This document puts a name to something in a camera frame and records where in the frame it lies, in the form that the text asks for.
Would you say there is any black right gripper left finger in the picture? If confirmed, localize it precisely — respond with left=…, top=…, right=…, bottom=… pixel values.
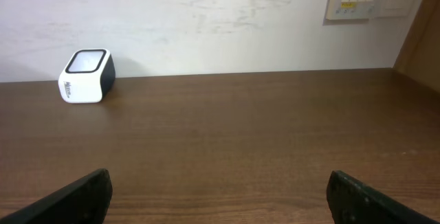
left=1, top=168, right=113, bottom=224

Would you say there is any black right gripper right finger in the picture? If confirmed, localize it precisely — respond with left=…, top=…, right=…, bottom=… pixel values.
left=327, top=170, right=439, bottom=224

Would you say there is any white barcode scanner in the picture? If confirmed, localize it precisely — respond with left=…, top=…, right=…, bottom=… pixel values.
left=58, top=48, right=116, bottom=104

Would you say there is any brown cardboard panel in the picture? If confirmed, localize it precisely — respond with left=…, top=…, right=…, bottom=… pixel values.
left=393, top=0, right=439, bottom=92

